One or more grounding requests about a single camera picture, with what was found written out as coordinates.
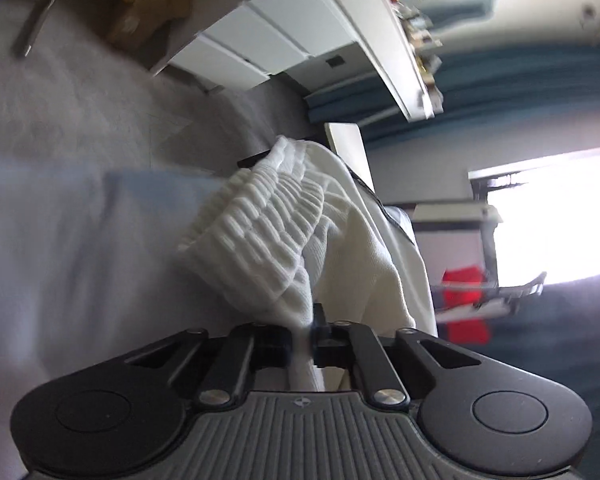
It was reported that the white board panel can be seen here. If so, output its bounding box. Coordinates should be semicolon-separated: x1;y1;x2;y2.
325;122;377;197

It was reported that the cardboard box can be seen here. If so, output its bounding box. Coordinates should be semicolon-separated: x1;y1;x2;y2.
105;0;196;53

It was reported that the teal curtain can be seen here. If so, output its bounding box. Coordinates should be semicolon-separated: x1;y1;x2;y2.
305;40;600;161
485;280;600;466

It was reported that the white drawer cabinet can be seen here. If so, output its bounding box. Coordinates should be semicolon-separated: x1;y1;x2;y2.
167;0;376;95

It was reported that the pale bed sheet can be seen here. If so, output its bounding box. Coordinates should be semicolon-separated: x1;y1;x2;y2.
0;156;261;480

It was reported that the grey metal pole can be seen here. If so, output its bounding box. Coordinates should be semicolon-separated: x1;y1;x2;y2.
12;0;79;58

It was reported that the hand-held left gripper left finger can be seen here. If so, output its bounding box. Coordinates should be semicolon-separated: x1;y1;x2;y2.
124;323;295;407

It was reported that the white desk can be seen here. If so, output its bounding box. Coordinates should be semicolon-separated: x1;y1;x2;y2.
327;0;446;122

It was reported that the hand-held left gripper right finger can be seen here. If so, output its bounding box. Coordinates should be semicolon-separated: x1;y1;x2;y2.
312;304;482;409

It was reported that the white knit sweater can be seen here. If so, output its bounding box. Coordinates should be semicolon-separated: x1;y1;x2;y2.
176;135;437;393

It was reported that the desk clutter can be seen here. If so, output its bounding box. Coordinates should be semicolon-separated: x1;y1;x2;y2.
370;0;442;106

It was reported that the red cloth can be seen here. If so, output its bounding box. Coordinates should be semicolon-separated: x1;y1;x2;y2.
440;267;492;346

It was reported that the white table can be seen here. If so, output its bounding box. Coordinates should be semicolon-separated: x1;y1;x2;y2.
412;200;504;281

